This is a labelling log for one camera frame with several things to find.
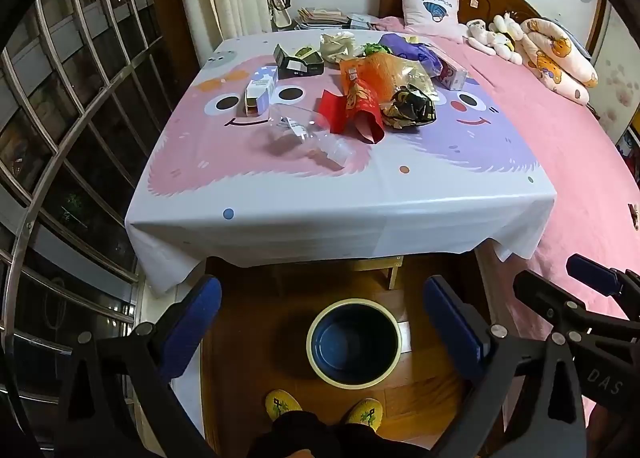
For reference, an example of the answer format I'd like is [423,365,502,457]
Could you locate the purple plastic bag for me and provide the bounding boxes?
[378,33,443,79]

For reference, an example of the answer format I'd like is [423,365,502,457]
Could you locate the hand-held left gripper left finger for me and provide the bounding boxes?
[55,274,223,458]

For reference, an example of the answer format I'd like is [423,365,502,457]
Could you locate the small wooden stool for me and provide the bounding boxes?
[350,254,406,291]

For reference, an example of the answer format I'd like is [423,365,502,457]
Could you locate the crumpled cream bag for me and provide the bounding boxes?
[319,32,357,64]

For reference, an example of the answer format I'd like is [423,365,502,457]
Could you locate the cartoon monster printed tablecloth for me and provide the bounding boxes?
[125,30,557,296]

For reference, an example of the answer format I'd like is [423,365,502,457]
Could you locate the metal window grille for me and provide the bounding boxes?
[0,0,173,389]

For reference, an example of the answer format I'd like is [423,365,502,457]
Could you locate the stack of books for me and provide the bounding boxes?
[295,7,351,32]

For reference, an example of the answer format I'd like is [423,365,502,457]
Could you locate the blue trash bin cream rim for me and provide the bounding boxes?
[306,298,402,390]

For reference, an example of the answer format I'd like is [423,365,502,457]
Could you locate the pink duck print carton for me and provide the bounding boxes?
[435,51,469,90]

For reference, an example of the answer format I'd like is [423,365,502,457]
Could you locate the white purple carton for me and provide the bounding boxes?
[244,66,279,116]

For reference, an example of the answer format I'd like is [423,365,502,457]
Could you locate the wooden shelf unit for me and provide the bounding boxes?
[615,108,640,164]

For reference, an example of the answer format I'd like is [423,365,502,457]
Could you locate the person's black pants legs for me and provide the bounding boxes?
[247,410,436,458]

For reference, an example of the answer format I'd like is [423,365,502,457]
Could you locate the white paw print wardrobe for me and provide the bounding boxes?
[585,0,640,124]

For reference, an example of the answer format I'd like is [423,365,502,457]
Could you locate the rolled bear print blanket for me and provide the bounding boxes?
[520,17,599,106]

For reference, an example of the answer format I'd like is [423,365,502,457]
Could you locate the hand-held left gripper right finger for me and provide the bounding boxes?
[422,274,588,458]

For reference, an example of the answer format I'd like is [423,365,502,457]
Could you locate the gold foil wrapper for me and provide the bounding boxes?
[395,58,438,99]

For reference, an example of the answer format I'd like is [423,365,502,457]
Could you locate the red paper bag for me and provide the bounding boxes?
[318,83,386,144]

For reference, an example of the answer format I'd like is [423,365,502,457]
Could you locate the orange snack bag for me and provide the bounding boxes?
[341,56,401,99]

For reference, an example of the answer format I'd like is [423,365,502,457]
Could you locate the clear plastic bottle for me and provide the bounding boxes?
[265,111,357,169]

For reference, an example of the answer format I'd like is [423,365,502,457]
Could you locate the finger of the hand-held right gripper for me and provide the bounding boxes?
[512,269,640,345]
[566,253,640,319]

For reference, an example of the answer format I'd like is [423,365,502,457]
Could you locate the white pillow blue print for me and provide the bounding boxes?
[398,0,468,42]

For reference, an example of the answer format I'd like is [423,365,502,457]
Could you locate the white yellow plush toy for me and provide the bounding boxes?
[489,12,523,62]

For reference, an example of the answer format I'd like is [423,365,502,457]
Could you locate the pink bed sheet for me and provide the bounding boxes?
[372,13,640,419]

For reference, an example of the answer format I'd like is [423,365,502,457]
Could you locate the black gold crumpled wrapper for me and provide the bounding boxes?
[380,86,437,130]

